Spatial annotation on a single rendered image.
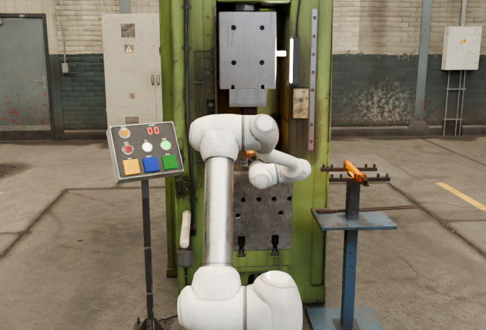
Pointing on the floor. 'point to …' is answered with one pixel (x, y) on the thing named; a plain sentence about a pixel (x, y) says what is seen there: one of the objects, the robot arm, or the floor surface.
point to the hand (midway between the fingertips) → (252, 158)
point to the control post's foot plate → (151, 324)
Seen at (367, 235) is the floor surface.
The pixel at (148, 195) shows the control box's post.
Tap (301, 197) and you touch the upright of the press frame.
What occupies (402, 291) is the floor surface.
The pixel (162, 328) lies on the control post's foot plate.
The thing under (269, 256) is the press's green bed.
